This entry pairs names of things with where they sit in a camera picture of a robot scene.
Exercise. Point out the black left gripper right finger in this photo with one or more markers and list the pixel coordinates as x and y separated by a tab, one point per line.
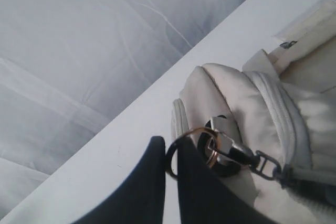
202	197

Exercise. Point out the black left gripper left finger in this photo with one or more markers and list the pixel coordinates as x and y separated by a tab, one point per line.
140	198

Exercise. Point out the silver metal ring with stem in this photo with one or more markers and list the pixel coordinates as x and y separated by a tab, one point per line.
220	143

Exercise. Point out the cream fabric duffel bag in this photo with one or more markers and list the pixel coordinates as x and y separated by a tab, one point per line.
281	103

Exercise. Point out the white backdrop curtain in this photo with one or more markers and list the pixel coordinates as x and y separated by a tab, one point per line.
69	67

